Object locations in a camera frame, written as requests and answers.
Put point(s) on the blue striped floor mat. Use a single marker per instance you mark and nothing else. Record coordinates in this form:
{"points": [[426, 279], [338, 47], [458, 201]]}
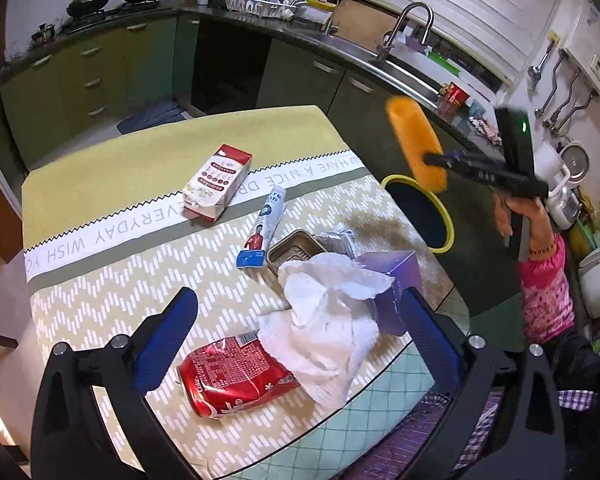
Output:
{"points": [[152, 115]]}

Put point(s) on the gas stove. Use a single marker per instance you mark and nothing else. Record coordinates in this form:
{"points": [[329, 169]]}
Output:
{"points": [[125, 10]]}

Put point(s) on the red and white milk carton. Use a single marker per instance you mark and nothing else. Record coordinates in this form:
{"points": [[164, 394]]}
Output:
{"points": [[217, 180]]}

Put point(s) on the wooden cutting board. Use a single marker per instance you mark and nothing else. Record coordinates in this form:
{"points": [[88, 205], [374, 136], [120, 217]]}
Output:
{"points": [[360, 17]]}

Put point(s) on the yellow patterned tablecloth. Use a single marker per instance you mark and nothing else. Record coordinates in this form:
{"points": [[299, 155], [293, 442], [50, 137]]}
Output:
{"points": [[130, 270]]}

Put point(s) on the purple plaid clothing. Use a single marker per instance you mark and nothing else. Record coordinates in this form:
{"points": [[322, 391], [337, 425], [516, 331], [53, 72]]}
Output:
{"points": [[577, 397]]}

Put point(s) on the purple sponge holder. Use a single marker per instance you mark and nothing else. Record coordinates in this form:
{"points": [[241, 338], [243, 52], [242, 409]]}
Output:
{"points": [[415, 44]]}

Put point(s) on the person's right forearm pink sleeve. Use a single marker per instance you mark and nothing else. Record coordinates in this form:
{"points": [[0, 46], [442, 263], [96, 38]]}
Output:
{"points": [[547, 300]]}

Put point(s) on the red paper cup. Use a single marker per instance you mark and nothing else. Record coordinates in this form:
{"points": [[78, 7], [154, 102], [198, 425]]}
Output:
{"points": [[455, 96]]}

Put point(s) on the yellow rimmed dark trash bin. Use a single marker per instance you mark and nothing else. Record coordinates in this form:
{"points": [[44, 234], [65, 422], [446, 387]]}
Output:
{"points": [[420, 215]]}

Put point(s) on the silver wrapper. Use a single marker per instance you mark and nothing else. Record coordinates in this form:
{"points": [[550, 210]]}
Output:
{"points": [[337, 241]]}

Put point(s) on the dark kitchen countertop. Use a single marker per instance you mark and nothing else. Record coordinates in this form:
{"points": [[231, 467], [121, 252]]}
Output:
{"points": [[305, 32]]}

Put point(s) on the white water heater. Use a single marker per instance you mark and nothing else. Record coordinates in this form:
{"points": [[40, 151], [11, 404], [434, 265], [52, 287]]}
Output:
{"points": [[587, 50]]}

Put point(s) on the steel kitchen faucet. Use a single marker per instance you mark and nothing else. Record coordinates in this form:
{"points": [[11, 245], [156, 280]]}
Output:
{"points": [[387, 45]]}

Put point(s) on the foil food tray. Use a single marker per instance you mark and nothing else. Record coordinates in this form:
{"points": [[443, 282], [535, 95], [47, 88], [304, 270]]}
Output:
{"points": [[286, 250]]}

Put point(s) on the purple cardboard box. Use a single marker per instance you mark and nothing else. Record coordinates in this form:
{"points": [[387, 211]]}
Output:
{"points": [[397, 270]]}

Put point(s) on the teal quilted table cover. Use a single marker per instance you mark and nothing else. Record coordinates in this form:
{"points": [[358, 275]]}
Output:
{"points": [[330, 440]]}

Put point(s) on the white paper towel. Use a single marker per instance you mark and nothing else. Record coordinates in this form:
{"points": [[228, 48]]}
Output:
{"points": [[325, 320]]}

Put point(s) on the orange oblong packet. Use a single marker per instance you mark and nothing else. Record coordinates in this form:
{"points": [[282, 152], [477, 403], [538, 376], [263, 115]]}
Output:
{"points": [[410, 135]]}

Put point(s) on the white rice cooker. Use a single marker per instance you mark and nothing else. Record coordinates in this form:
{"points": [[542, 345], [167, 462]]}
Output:
{"points": [[572, 160]]}

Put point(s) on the small metal pot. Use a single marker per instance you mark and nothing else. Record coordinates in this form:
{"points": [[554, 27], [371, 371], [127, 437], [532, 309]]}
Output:
{"points": [[42, 35]]}

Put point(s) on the white dish rack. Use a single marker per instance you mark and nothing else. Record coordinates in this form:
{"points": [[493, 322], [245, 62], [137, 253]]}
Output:
{"points": [[257, 6]]}

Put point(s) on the hanging metal ladle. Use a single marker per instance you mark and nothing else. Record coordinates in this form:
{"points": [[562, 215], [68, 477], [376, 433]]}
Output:
{"points": [[536, 71]]}

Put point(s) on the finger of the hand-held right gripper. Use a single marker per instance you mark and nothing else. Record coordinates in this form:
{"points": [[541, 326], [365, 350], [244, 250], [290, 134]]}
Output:
{"points": [[460, 162]]}

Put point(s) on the person's right hand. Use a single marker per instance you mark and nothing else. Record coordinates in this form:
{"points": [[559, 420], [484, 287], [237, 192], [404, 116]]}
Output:
{"points": [[502, 217]]}

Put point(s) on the patterned dish cloth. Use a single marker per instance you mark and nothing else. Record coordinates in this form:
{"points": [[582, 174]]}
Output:
{"points": [[485, 129]]}

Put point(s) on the dented red soda can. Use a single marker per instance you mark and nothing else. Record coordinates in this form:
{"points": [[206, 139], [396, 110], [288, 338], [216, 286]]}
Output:
{"points": [[230, 380]]}

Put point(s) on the white and blue toothpaste tube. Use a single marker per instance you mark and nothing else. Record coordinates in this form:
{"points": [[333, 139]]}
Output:
{"points": [[262, 230]]}

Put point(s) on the white window blind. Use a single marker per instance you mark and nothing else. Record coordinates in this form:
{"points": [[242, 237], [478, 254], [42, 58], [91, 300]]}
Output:
{"points": [[455, 5]]}

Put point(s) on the black wok with lid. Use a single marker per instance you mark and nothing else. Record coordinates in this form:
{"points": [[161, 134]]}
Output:
{"points": [[87, 2]]}

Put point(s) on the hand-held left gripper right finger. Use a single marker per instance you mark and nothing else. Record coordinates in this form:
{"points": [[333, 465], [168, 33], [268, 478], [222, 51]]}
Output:
{"points": [[430, 340]]}

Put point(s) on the green plastic tray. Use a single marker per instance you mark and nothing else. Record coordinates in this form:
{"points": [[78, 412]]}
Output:
{"points": [[442, 60]]}

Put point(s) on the green kitchen cabinets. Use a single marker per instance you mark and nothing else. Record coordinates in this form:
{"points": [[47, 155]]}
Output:
{"points": [[300, 75]]}

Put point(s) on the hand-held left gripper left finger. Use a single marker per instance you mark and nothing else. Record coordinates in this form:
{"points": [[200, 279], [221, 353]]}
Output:
{"points": [[165, 340]]}

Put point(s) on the steel kitchen sink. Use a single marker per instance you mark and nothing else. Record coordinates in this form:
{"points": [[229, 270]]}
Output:
{"points": [[395, 67]]}

